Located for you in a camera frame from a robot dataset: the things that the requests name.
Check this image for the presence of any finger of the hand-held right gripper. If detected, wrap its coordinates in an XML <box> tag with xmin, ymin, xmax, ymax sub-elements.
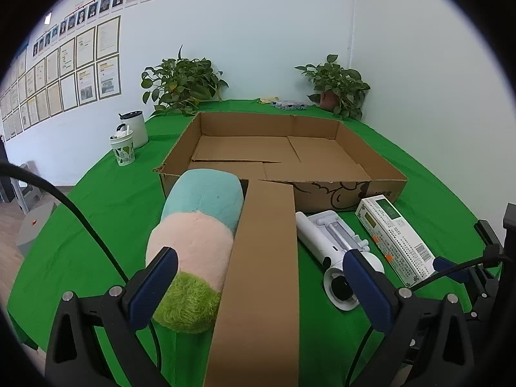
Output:
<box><xmin>473</xmin><ymin>219</ymin><xmax>504</xmax><ymax>256</ymax></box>
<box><xmin>432</xmin><ymin>255</ymin><xmax>504</xmax><ymax>288</ymax></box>

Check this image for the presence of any white cup with leaf print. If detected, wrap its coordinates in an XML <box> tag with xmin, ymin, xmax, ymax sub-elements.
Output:
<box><xmin>110</xmin><ymin>124</ymin><xmax>135</xmax><ymax>167</ymax></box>

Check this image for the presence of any wall of framed certificates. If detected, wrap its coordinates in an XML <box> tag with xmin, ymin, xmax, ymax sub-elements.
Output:
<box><xmin>0</xmin><ymin>15</ymin><xmax>122</xmax><ymax>142</ymax></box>

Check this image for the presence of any white handheld fan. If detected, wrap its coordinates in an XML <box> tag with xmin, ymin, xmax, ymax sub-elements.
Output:
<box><xmin>295</xmin><ymin>211</ymin><xmax>385</xmax><ymax>312</ymax></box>

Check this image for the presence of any grey step stool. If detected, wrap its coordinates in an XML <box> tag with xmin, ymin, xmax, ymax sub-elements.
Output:
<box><xmin>12</xmin><ymin>161</ymin><xmax>43</xmax><ymax>214</ymax></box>

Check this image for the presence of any green tablecloth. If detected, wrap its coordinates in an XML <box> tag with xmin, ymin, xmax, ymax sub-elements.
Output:
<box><xmin>6</xmin><ymin>99</ymin><xmax>509</xmax><ymax>387</ymax></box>

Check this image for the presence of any pastel striped plush toy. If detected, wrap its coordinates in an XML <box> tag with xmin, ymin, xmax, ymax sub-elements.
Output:
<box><xmin>145</xmin><ymin>168</ymin><xmax>245</xmax><ymax>333</ymax></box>

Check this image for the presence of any patterned snack packet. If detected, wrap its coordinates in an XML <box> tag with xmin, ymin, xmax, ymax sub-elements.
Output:
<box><xmin>271</xmin><ymin>100</ymin><xmax>309</xmax><ymax>111</ymax></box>

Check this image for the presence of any white wall conduit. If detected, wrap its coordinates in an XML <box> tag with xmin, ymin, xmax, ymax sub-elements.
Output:
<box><xmin>346</xmin><ymin>0</ymin><xmax>357</xmax><ymax>71</ymax></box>

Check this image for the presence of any large leafy pothos plant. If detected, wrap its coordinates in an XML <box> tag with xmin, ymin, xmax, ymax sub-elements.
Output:
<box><xmin>141</xmin><ymin>46</ymin><xmax>230</xmax><ymax>118</ymax></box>

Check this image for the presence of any white insulated jug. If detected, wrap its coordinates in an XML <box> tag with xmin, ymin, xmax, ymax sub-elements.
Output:
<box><xmin>118</xmin><ymin>111</ymin><xmax>150</xmax><ymax>150</ymax></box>

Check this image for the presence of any white folding stand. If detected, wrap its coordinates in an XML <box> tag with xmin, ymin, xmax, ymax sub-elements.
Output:
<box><xmin>308</xmin><ymin>212</ymin><xmax>371</xmax><ymax>253</ymax></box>

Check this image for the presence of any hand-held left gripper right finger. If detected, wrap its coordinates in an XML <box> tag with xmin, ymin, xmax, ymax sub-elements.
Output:
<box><xmin>342</xmin><ymin>249</ymin><xmax>476</xmax><ymax>387</ymax></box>

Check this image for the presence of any pothos plant in terracotta pot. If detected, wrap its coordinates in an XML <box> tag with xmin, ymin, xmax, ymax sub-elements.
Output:
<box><xmin>294</xmin><ymin>54</ymin><xmax>371</xmax><ymax>122</ymax></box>

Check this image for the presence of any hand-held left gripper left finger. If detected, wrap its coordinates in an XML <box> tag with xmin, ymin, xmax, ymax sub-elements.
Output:
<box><xmin>44</xmin><ymin>246</ymin><xmax>180</xmax><ymax>387</ymax></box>

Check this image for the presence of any black cable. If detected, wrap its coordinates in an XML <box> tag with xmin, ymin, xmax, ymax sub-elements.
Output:
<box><xmin>344</xmin><ymin>254</ymin><xmax>509</xmax><ymax>385</ymax></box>
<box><xmin>0</xmin><ymin>161</ymin><xmax>162</xmax><ymax>375</ymax></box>

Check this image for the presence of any white medicine box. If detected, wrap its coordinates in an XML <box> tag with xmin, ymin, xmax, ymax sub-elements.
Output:
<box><xmin>355</xmin><ymin>194</ymin><xmax>437</xmax><ymax>288</ymax></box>

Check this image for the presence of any cardboard box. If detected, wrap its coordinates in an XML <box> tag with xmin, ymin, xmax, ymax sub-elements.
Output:
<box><xmin>152</xmin><ymin>112</ymin><xmax>409</xmax><ymax>387</ymax></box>

